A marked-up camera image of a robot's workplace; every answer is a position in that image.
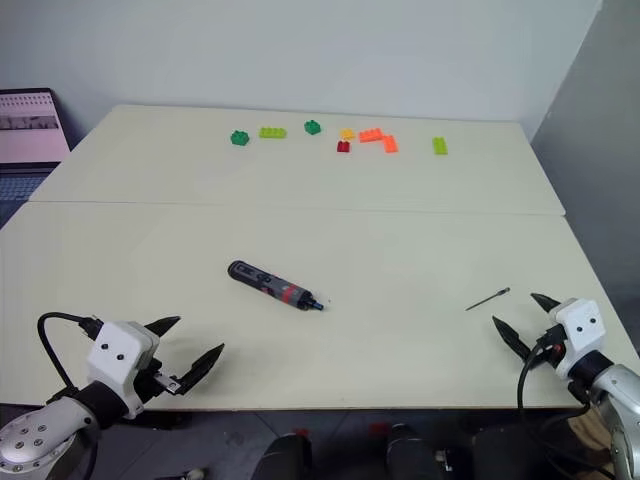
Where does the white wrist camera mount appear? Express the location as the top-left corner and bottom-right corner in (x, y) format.
(548, 298), (607, 381)
(85, 321), (161, 420)

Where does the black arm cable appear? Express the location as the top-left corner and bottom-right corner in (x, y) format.
(516, 335), (617, 477)
(37, 312), (104, 392)

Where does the dark rounded shape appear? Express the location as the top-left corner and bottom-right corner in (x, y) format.
(254, 432), (314, 480)
(384, 423), (444, 480)

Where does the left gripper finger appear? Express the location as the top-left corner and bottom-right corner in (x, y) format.
(143, 315), (182, 342)
(176, 343), (226, 397)

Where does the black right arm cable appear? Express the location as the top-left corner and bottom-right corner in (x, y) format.
(516, 335), (617, 477)

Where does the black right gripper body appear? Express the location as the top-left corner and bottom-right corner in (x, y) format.
(525, 323), (570, 370)

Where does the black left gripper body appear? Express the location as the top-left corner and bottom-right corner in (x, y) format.
(133, 356), (184, 408)

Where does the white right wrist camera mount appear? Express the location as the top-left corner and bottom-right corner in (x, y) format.
(548, 298), (607, 381)

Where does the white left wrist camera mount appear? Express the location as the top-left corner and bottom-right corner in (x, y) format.
(85, 321), (161, 420)

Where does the metal screwdriver bit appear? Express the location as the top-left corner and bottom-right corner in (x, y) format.
(464, 286), (512, 312)

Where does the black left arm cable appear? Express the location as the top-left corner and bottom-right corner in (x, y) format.
(37, 312), (104, 392)

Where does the grey red electric screwdriver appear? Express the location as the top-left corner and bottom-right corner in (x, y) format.
(227, 260), (325, 313)

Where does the open laptop computer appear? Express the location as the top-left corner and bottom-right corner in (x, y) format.
(0, 88), (71, 229)

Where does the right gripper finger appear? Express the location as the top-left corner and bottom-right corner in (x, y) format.
(530, 293), (563, 317)
(492, 314), (533, 363)

